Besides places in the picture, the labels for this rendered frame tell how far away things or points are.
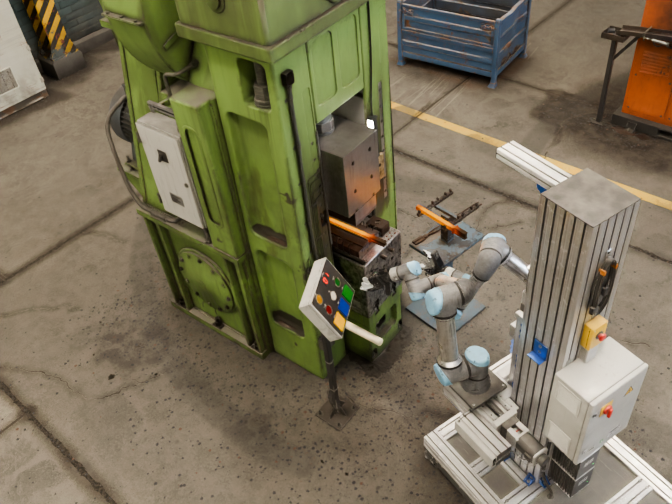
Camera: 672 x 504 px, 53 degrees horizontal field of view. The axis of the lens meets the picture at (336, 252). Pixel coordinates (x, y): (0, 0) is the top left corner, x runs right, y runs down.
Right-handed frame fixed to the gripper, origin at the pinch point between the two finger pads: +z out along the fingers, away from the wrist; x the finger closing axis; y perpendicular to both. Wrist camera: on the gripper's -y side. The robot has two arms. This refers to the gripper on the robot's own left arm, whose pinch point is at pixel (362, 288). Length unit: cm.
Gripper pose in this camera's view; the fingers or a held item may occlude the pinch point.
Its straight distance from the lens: 356.7
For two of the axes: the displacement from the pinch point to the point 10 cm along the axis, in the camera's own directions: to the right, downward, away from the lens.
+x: -2.2, 6.8, -7.0
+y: -5.7, -6.7, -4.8
